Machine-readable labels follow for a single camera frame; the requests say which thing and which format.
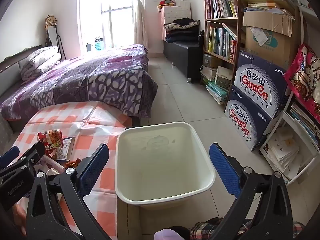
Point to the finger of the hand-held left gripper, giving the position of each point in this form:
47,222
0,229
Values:
35,152
8,156

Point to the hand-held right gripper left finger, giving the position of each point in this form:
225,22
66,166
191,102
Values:
96,166

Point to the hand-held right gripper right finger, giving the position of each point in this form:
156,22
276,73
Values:
223,172

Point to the red orange snack packet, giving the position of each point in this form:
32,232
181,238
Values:
53,138

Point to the white plastic bin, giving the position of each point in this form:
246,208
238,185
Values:
162,160

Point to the person's left hand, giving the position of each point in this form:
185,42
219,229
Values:
20,216

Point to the long orange peel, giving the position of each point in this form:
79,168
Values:
71,163

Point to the crumpled white tissue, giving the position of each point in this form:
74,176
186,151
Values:
52,173

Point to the blue paper carton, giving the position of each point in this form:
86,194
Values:
67,147

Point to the orange white checkered tablecloth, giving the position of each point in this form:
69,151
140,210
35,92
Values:
105,127

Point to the blue bottled water case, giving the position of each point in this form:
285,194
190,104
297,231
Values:
250,125
260,85

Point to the stack of white papers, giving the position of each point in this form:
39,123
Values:
282,152

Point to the plaid pants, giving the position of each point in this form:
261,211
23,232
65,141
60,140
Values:
200,232

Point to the stack of teal booklets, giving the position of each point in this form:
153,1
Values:
217,92

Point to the grey bed headboard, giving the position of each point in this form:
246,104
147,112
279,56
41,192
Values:
10,72

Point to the white shelf rack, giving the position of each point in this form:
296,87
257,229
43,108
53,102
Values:
300,132

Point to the purple patterned bedspread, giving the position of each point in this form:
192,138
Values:
87,80

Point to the pale purple cloth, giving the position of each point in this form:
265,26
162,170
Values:
161,235

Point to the white paper box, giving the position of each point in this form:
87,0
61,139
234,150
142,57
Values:
224,76

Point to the row of thin books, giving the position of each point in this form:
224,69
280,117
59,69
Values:
305,120

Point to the stack of lying books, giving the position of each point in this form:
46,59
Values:
208,73

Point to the black metal rack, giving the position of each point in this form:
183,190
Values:
60,45

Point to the grey box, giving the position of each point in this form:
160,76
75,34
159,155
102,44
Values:
211,60

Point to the blue plastic crate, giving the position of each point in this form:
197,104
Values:
99,44

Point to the red patterned cloth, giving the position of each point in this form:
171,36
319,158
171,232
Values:
305,80

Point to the black bench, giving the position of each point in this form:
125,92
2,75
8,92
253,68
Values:
180,52

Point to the row of upright books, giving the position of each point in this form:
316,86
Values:
221,5
220,42

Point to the cardboard box with green print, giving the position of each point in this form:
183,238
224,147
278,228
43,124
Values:
270,50

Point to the plaid scarf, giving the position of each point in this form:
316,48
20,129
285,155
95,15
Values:
50,21

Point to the black bag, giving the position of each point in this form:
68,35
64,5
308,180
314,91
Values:
201,38

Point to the window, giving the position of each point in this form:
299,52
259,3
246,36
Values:
112,25

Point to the stack of folded clothes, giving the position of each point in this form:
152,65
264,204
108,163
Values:
180,32

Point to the wooden bookshelf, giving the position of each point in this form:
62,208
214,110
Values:
220,19

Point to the white curtain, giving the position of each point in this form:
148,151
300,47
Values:
140,17

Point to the open brown cardboard box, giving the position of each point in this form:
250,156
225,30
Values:
267,21

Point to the white drawer cabinet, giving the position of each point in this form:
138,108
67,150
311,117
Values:
175,13

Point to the white storage box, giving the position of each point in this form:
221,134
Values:
182,3

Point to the red yellow folded cloth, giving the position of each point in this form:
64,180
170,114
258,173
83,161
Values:
165,3

